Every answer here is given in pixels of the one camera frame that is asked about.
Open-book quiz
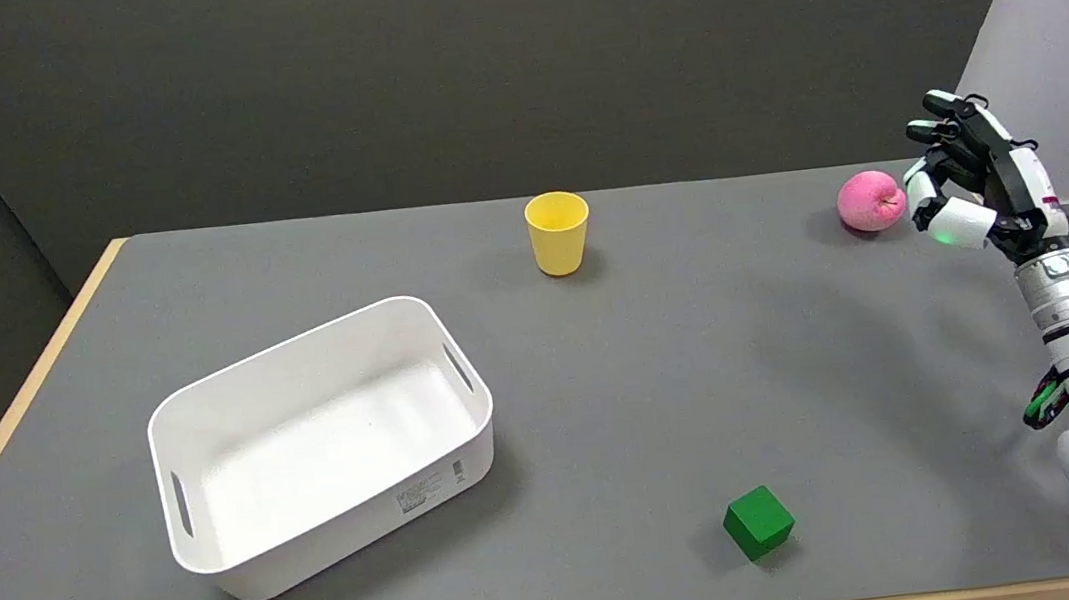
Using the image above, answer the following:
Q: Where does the yellow plastic cup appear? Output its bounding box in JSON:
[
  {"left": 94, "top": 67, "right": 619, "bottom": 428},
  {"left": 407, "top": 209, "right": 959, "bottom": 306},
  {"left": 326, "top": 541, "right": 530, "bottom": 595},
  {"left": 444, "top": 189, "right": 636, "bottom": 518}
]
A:
[{"left": 523, "top": 187, "right": 597, "bottom": 280}]

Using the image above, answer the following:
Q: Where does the pink peach toy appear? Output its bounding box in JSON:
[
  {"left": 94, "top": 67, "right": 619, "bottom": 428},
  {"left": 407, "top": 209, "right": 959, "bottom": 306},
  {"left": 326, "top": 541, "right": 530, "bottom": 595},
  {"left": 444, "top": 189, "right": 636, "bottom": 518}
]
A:
[{"left": 833, "top": 165, "right": 911, "bottom": 237}]

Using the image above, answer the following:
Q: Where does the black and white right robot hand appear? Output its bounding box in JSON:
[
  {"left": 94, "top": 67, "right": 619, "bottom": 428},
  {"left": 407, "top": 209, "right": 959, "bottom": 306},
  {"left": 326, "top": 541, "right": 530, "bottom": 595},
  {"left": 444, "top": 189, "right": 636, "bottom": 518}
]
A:
[{"left": 893, "top": 76, "right": 1069, "bottom": 277}]

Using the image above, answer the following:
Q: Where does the green cube block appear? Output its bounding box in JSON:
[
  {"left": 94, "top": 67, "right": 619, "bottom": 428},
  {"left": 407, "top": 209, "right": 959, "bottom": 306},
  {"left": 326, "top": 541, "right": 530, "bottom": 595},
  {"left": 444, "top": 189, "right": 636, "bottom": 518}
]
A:
[{"left": 719, "top": 482, "right": 800, "bottom": 565}]

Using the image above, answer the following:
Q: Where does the white plastic storage bin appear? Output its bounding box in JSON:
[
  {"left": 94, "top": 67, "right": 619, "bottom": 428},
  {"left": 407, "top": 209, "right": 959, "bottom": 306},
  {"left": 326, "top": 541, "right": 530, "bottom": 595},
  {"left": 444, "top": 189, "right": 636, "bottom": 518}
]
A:
[{"left": 135, "top": 286, "right": 513, "bottom": 600}]

